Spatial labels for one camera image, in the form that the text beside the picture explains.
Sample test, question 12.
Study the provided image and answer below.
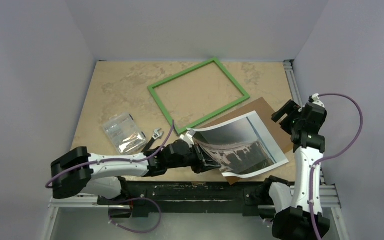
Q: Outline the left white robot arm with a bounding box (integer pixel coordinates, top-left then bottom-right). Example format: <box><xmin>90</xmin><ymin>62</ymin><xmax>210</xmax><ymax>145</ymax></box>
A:
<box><xmin>45</xmin><ymin>140</ymin><xmax>221</xmax><ymax>205</ymax></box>

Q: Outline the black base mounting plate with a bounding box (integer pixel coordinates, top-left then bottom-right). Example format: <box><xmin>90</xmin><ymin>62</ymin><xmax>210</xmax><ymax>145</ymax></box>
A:
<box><xmin>97</xmin><ymin>177</ymin><xmax>276</xmax><ymax>219</ymax></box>

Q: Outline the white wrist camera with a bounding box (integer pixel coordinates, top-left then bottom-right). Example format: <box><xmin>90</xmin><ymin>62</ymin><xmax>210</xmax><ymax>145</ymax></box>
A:
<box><xmin>308</xmin><ymin>93</ymin><xmax>325</xmax><ymax>108</ymax></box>
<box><xmin>179</xmin><ymin>131</ymin><xmax>195</xmax><ymax>145</ymax></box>

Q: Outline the front aluminium rail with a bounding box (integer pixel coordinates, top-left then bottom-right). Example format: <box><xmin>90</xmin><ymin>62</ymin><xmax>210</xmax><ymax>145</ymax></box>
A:
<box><xmin>51</xmin><ymin>181</ymin><xmax>341</xmax><ymax>209</ymax></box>

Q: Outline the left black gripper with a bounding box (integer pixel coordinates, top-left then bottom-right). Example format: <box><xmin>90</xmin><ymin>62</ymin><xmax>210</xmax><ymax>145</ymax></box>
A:
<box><xmin>167</xmin><ymin>141</ymin><xmax>221</xmax><ymax>174</ymax></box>

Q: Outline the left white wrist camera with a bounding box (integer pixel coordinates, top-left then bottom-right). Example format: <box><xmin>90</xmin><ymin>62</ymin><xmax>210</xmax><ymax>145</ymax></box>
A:
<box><xmin>179</xmin><ymin>131</ymin><xmax>195</xmax><ymax>145</ymax></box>

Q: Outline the black adjustable wrench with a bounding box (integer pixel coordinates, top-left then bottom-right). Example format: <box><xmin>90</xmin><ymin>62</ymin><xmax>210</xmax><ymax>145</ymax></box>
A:
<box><xmin>141</xmin><ymin>128</ymin><xmax>164</xmax><ymax>153</ymax></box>

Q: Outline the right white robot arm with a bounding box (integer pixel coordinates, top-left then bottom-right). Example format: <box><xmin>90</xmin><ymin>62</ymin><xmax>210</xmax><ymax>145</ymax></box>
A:
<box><xmin>260</xmin><ymin>100</ymin><xmax>331</xmax><ymax>240</ymax></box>

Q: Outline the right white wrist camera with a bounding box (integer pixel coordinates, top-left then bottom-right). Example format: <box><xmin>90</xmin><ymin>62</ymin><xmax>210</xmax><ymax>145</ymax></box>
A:
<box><xmin>308</xmin><ymin>93</ymin><xmax>325</xmax><ymax>108</ymax></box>

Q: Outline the clear plastic organizer box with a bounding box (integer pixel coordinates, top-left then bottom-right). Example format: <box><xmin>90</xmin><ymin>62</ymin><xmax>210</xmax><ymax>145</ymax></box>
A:
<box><xmin>102</xmin><ymin>112</ymin><xmax>148</xmax><ymax>155</ymax></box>

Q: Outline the brown frame backing board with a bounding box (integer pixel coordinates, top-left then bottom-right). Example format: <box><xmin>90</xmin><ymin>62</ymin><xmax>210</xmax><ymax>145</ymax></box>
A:
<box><xmin>199</xmin><ymin>97</ymin><xmax>293</xmax><ymax>185</ymax></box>

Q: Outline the landscape photo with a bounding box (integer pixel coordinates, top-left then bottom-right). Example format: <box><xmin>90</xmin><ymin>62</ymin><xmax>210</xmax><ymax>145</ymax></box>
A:
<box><xmin>188</xmin><ymin>111</ymin><xmax>289</xmax><ymax>179</ymax></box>

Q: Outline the green picture frame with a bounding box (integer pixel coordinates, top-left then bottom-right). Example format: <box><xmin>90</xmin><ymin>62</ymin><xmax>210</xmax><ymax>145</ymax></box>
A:
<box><xmin>148</xmin><ymin>57</ymin><xmax>250</xmax><ymax>134</ymax></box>

